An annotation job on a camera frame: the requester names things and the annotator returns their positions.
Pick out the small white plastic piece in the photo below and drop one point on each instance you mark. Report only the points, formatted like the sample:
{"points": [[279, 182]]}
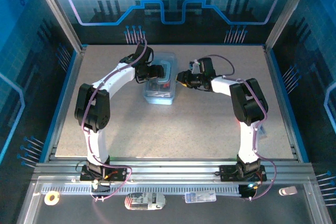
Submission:
{"points": [[288, 190]]}

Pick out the clear blue label card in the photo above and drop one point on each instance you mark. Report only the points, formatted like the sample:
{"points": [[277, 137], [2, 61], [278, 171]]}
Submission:
{"points": [[200, 197]]}

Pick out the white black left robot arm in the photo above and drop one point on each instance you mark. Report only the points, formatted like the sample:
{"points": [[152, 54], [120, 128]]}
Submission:
{"points": [[115, 75]]}

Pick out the cream tape roll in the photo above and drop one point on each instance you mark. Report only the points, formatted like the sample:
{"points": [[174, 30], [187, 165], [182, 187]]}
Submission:
{"points": [[46, 197]]}

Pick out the clear blue plastic tool box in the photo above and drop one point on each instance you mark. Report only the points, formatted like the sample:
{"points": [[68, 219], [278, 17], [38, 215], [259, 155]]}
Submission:
{"points": [[160, 100]]}

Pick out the aluminium frame post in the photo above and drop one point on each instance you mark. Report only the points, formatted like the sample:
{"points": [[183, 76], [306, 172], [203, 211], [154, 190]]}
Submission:
{"points": [[288, 11], [60, 16]]}

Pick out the black controller board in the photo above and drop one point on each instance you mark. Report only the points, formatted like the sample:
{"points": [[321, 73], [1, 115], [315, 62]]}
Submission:
{"points": [[101, 188], [245, 191]]}

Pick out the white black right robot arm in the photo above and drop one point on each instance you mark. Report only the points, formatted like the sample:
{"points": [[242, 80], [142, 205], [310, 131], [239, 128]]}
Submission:
{"points": [[223, 83]]}

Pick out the aluminium side rail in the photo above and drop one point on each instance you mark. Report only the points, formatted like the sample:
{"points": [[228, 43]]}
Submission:
{"points": [[76, 77], [274, 77]]}

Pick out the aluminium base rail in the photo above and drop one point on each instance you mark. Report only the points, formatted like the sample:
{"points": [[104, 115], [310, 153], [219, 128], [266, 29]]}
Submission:
{"points": [[170, 171]]}

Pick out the black white printed sticker tag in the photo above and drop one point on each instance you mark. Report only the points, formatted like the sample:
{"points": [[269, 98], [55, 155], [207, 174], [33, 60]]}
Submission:
{"points": [[144, 201]]}

